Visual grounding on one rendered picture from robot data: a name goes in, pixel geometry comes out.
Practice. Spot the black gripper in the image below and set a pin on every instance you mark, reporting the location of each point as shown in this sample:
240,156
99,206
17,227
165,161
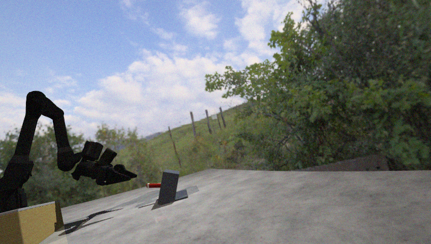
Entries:
109,174

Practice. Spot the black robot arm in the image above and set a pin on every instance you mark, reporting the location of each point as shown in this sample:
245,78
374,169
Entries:
18,170

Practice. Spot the red peg with white band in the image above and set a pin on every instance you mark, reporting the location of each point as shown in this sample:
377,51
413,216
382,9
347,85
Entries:
153,185

